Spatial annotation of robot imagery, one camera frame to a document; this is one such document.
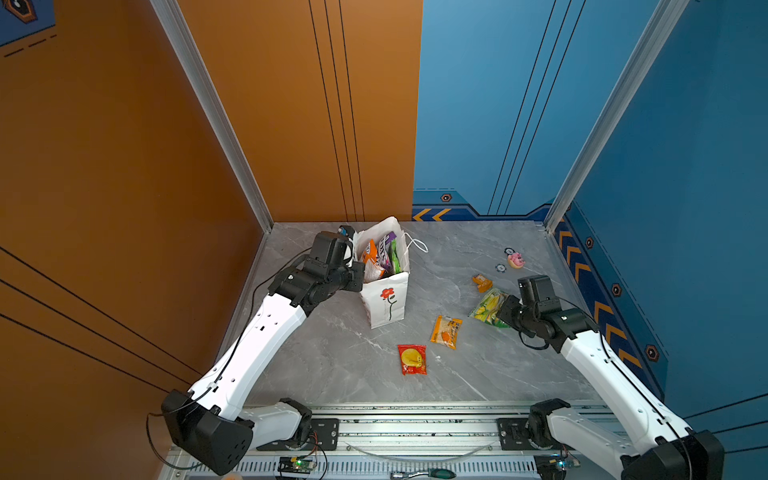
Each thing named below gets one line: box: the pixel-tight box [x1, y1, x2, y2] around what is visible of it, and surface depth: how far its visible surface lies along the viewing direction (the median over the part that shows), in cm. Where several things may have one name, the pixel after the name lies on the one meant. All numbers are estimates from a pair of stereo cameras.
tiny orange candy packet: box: [471, 274, 493, 293], surface depth 102 cm
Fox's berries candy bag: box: [378, 231, 397, 274], surface depth 84 cm
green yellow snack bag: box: [468, 288, 510, 328], surface depth 88 cm
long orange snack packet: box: [361, 239, 386, 282], surface depth 81 cm
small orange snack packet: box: [430, 315, 463, 350], surface depth 91 cm
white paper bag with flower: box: [353, 216, 428, 329], surface depth 82 cm
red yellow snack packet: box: [398, 344, 428, 376], surface depth 86 cm
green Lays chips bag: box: [390, 239, 402, 274], surface depth 84 cm
